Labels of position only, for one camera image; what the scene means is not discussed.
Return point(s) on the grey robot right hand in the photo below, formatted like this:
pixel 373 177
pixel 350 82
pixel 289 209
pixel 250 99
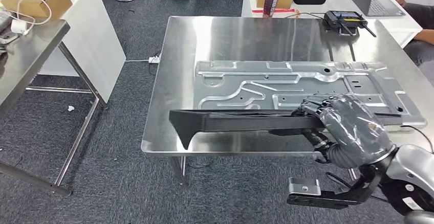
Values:
pixel 356 131

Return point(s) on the black plastic panel part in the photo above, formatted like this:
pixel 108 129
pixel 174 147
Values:
pixel 237 122

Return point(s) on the large steel workbench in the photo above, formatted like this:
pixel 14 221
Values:
pixel 237 39

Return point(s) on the grey stamped metal panel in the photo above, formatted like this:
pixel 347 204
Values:
pixel 305 80

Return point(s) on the black remote controller with antennas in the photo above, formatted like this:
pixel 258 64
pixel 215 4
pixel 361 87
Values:
pixel 342 21

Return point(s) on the person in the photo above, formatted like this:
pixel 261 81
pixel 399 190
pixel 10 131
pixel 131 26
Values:
pixel 420 15

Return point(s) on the red strip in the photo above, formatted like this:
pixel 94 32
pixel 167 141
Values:
pixel 288 10

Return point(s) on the red cylindrical can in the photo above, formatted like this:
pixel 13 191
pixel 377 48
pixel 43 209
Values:
pixel 271 2

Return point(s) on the white power strip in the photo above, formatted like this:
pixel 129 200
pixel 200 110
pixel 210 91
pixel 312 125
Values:
pixel 153 59

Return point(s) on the white panel table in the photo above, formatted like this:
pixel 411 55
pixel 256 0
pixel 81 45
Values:
pixel 95 46

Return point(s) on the white paper scrap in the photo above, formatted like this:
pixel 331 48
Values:
pixel 71 108

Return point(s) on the steel side table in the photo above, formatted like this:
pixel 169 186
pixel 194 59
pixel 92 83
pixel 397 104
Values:
pixel 27 63

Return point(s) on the grey flat device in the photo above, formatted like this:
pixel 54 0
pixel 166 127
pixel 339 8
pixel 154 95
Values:
pixel 5 21

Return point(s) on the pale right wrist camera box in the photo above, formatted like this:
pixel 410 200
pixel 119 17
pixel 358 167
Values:
pixel 303 187

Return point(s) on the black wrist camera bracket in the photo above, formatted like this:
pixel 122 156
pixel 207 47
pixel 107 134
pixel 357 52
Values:
pixel 322 202

